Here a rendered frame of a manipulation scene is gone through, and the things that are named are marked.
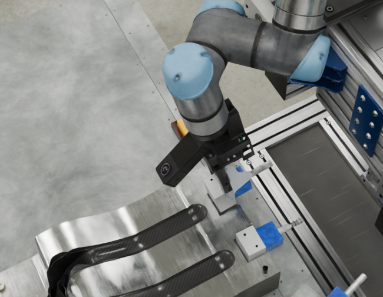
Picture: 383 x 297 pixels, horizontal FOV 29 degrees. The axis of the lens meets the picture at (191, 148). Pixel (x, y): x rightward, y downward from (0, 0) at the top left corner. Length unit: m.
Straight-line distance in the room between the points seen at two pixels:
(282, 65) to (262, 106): 1.45
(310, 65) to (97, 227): 0.53
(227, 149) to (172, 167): 0.10
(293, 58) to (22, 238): 0.71
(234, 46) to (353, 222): 1.12
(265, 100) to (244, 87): 0.09
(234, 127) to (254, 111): 1.35
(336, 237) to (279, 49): 1.09
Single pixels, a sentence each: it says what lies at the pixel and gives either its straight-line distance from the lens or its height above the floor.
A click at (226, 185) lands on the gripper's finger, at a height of 1.02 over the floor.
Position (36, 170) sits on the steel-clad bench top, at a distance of 1.62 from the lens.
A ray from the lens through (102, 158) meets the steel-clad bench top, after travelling 1.60.
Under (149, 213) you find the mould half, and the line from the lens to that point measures 1.43.
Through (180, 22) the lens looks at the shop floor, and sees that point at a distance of 2.83.
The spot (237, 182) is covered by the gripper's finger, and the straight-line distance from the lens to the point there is 1.33.
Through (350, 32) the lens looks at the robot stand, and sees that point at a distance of 1.59.
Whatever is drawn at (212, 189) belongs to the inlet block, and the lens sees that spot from 1.37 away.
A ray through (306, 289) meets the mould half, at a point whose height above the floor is 0.86.
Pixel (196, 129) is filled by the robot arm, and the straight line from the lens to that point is 1.18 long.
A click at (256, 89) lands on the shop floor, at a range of 2.64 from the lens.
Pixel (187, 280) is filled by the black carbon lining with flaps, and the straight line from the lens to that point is 1.38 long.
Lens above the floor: 2.17
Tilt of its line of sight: 60 degrees down
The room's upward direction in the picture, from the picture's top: 6 degrees counter-clockwise
